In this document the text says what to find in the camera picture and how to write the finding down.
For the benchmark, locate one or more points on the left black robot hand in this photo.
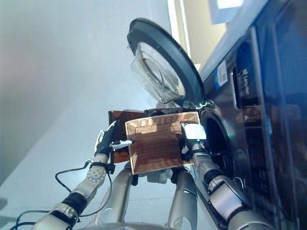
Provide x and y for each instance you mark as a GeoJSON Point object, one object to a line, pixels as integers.
{"type": "Point", "coordinates": [103, 145]}

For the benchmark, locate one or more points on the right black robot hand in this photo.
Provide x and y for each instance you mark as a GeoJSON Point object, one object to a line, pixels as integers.
{"type": "Point", "coordinates": [195, 133]}

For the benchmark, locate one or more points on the rectangular wicker laundry basket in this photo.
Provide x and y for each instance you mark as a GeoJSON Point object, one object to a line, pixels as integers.
{"type": "Point", "coordinates": [156, 143]}

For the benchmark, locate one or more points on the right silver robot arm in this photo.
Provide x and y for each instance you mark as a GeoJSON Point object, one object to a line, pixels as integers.
{"type": "Point", "coordinates": [225, 198]}

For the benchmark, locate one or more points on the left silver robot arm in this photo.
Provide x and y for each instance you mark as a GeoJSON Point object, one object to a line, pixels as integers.
{"type": "Point", "coordinates": [91, 179]}

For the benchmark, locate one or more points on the dark grey washing machine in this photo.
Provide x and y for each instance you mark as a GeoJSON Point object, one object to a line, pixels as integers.
{"type": "Point", "coordinates": [275, 119]}

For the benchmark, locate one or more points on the glossy brown stool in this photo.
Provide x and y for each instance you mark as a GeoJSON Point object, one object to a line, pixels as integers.
{"type": "Point", "coordinates": [117, 117]}

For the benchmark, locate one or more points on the clear plastic bag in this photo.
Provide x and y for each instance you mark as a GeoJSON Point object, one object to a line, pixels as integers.
{"type": "Point", "coordinates": [120, 191]}

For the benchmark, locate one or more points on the blue white energy label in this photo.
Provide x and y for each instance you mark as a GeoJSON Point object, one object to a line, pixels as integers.
{"type": "Point", "coordinates": [222, 74]}

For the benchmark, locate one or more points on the right silver robot leg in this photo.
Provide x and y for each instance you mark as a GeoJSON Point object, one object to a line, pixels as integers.
{"type": "Point", "coordinates": [182, 198]}

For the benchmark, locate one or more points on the round glass washer door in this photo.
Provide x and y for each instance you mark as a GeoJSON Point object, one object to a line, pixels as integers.
{"type": "Point", "coordinates": [175, 55]}

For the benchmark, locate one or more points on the silver robot torso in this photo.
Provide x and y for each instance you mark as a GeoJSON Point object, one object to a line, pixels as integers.
{"type": "Point", "coordinates": [132, 226]}

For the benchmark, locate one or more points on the white counter cabinet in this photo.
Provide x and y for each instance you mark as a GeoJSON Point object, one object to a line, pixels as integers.
{"type": "Point", "coordinates": [199, 36]}

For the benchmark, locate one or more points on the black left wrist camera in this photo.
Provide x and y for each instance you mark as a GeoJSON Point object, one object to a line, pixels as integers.
{"type": "Point", "coordinates": [110, 169]}

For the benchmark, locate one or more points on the white appliance enclosure cabinet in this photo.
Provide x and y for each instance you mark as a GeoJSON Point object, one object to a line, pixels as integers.
{"type": "Point", "coordinates": [227, 48]}

